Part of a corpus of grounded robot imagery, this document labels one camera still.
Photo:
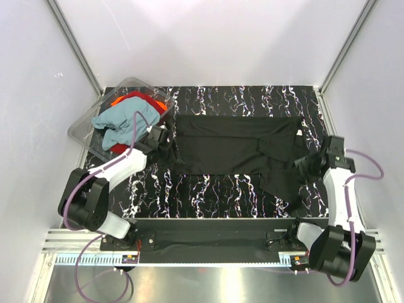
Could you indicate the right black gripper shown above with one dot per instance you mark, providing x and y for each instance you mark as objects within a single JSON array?
[{"x": 302, "y": 164}]

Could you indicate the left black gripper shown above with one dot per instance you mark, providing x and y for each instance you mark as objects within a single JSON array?
[{"x": 170, "y": 144}]

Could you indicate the black t shirt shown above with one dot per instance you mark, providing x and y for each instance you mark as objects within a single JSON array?
[{"x": 230, "y": 145}]

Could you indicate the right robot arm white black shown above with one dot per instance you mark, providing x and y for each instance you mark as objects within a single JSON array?
[{"x": 341, "y": 250}]

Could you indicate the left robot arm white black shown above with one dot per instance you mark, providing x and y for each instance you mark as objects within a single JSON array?
[{"x": 85, "y": 201}]

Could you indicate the black marbled table mat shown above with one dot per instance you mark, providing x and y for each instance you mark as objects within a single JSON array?
[{"x": 157, "y": 193}]

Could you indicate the red t shirt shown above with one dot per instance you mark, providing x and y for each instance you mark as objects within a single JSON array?
[{"x": 120, "y": 148}]

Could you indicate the clear plastic bin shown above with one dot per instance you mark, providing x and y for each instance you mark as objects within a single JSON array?
[{"x": 91, "y": 139}]

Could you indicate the light blue t shirt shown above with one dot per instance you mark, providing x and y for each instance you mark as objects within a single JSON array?
[{"x": 118, "y": 121}]

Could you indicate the orange t shirt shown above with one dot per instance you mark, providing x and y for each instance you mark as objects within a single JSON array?
[{"x": 162, "y": 105}]

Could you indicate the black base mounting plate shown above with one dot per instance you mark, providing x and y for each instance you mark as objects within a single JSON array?
[{"x": 220, "y": 239}]

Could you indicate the right orange black connector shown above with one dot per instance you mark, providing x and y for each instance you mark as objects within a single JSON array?
[{"x": 300, "y": 261}]

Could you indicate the orange black connector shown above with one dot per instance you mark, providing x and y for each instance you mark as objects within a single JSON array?
[
  {"x": 130, "y": 259},
  {"x": 300, "y": 261}
]

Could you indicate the left orange black connector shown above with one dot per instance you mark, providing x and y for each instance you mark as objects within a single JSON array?
[{"x": 130, "y": 259}]

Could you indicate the white slotted cable duct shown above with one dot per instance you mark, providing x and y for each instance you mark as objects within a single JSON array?
[{"x": 147, "y": 260}]

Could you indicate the aluminium rail crossbar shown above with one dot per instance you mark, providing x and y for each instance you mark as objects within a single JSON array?
[{"x": 67, "y": 241}]

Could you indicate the right aluminium frame post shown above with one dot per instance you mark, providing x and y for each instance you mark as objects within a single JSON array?
[{"x": 352, "y": 36}]

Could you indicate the aluminium frame post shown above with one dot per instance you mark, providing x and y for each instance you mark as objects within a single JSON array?
[
  {"x": 352, "y": 36},
  {"x": 70, "y": 38}
]

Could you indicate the left aluminium frame post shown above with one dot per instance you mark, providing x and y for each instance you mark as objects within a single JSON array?
[{"x": 70, "y": 38}]

